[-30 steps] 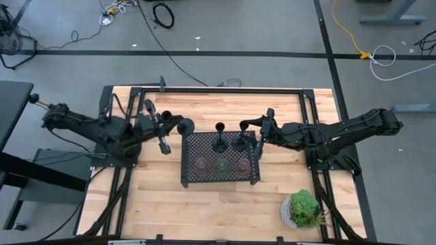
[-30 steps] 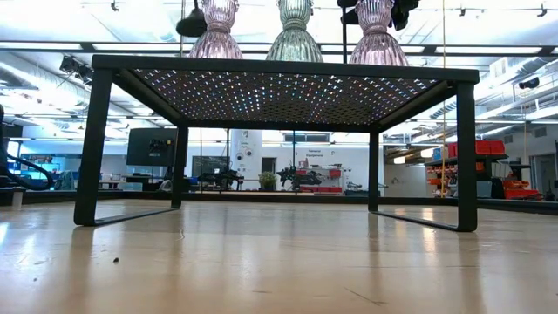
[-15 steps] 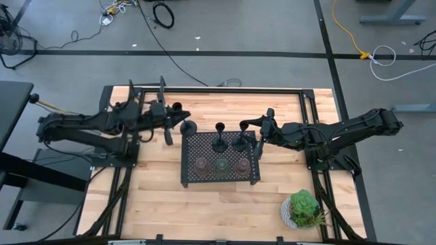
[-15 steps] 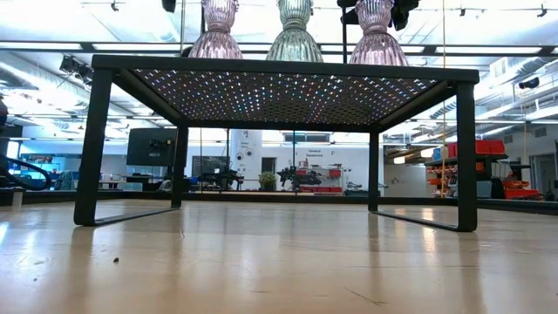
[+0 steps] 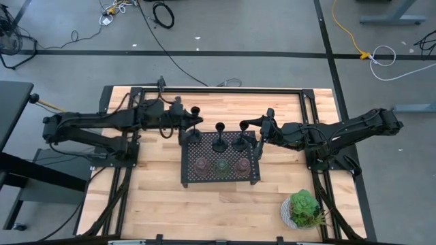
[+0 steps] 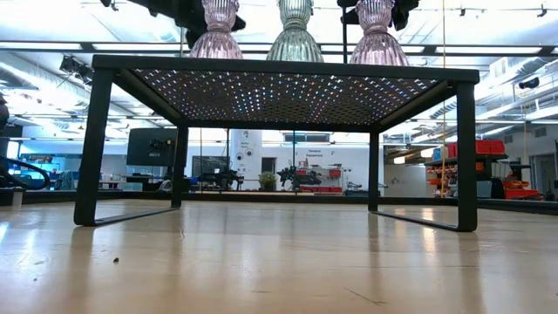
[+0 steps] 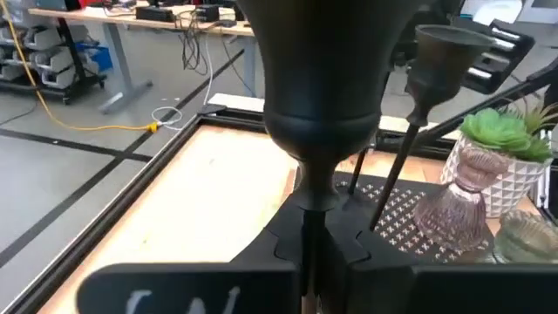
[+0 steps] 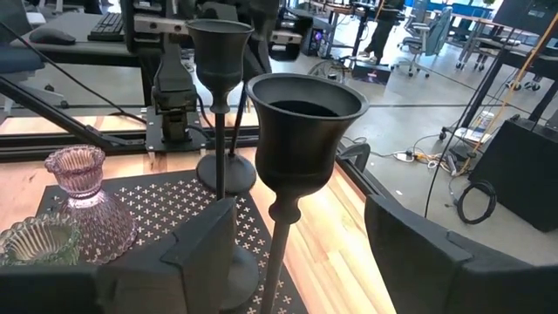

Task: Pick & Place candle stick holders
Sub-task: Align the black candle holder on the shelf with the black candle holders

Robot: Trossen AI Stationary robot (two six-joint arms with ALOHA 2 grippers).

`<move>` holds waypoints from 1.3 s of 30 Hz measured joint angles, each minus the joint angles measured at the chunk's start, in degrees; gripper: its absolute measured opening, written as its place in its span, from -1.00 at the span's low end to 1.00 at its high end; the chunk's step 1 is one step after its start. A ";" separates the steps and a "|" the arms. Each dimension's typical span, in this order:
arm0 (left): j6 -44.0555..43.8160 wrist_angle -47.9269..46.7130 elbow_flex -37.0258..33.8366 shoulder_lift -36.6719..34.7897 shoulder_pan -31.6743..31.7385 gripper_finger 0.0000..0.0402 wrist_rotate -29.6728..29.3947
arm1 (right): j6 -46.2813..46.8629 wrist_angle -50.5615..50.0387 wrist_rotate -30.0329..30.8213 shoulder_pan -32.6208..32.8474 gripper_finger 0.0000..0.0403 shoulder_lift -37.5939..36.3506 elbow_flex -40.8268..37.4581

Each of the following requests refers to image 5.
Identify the grey table foot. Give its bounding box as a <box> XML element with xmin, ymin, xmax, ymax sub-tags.
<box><xmin>356</xmin><ymin>0</ymin><xmax>426</xmax><ymax>27</ymax></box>
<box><xmin>390</xmin><ymin>103</ymin><xmax>436</xmax><ymax>114</ymax></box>

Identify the black metal candlestick holder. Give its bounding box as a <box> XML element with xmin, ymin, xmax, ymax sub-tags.
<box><xmin>232</xmin><ymin>120</ymin><xmax>250</xmax><ymax>152</ymax></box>
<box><xmin>211</xmin><ymin>122</ymin><xmax>230</xmax><ymax>153</ymax></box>
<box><xmin>187</xmin><ymin>105</ymin><xmax>204</xmax><ymax>144</ymax></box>

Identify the grey cable loop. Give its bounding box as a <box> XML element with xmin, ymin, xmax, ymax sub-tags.
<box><xmin>217</xmin><ymin>78</ymin><xmax>243</xmax><ymax>88</ymax></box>

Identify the silver metal bracket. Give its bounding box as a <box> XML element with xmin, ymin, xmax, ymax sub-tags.
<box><xmin>108</xmin><ymin>239</ymin><xmax>146</xmax><ymax>245</ymax></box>

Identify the green ribbed glass candle holder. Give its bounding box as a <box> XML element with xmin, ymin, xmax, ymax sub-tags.
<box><xmin>213</xmin><ymin>157</ymin><xmax>231</xmax><ymax>178</ymax></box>

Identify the green succulent plant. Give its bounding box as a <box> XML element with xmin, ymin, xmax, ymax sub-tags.
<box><xmin>290</xmin><ymin>189</ymin><xmax>331</xmax><ymax>229</ymax></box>

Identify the black floor cable bundle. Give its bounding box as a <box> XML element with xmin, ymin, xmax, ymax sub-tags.
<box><xmin>414</xmin><ymin>29</ymin><xmax>436</xmax><ymax>55</ymax></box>

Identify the black desk leg frame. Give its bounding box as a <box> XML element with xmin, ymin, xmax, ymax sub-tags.
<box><xmin>0</xmin><ymin>151</ymin><xmax>89</xmax><ymax>231</ymax></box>

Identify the yellow extension cord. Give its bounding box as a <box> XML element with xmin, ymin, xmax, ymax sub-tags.
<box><xmin>332</xmin><ymin>0</ymin><xmax>371</xmax><ymax>61</ymax></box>

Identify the black aluminium table frame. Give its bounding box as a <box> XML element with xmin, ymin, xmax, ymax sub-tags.
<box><xmin>73</xmin><ymin>86</ymin><xmax>369</xmax><ymax>245</ymax></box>

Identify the long black floor cable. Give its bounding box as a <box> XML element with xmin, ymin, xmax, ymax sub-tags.
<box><xmin>135</xmin><ymin>0</ymin><xmax>209</xmax><ymax>87</ymax></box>

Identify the white patterned plant pot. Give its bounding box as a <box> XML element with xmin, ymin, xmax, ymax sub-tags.
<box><xmin>279</xmin><ymin>197</ymin><xmax>300</xmax><ymax>230</ymax></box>

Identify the pink ribbed glass candle holder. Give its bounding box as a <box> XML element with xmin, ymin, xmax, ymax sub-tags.
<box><xmin>193</xmin><ymin>157</ymin><xmax>211</xmax><ymax>177</ymax></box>
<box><xmin>234</xmin><ymin>157</ymin><xmax>252</xmax><ymax>178</ymax></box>

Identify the black desk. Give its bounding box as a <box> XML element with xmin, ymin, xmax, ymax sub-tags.
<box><xmin>0</xmin><ymin>80</ymin><xmax>35</xmax><ymax>152</ymax></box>

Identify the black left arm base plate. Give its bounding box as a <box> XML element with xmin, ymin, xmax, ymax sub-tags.
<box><xmin>90</xmin><ymin>141</ymin><xmax>140</xmax><ymax>168</ymax></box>

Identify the white floor cable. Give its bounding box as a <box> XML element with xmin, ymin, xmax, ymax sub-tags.
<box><xmin>369</xmin><ymin>45</ymin><xmax>436</xmax><ymax>82</ymax></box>

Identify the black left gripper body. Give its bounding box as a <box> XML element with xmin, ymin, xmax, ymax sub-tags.
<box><xmin>166</xmin><ymin>97</ymin><xmax>187</xmax><ymax>132</ymax></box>

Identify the black wire floor fan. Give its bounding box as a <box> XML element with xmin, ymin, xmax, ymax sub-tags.
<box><xmin>0</xmin><ymin>5</ymin><xmax>38</xmax><ymax>71</ymax></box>

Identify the coiled black cable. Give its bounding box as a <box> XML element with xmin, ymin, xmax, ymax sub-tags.
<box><xmin>152</xmin><ymin>1</ymin><xmax>176</xmax><ymax>30</ymax></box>

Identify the white and yellow cable tangle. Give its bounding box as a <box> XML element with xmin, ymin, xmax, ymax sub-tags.
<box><xmin>100</xmin><ymin>0</ymin><xmax>138</xmax><ymax>16</ymax></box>

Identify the black perforated metal riser shelf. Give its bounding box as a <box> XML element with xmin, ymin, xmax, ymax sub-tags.
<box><xmin>180</xmin><ymin>130</ymin><xmax>262</xmax><ymax>189</ymax></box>

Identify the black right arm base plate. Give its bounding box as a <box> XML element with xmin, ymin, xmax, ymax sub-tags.
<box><xmin>305</xmin><ymin>146</ymin><xmax>362</xmax><ymax>171</ymax></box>

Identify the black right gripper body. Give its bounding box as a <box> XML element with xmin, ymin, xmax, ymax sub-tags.
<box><xmin>260</xmin><ymin>108</ymin><xmax>283</xmax><ymax>142</ymax></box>

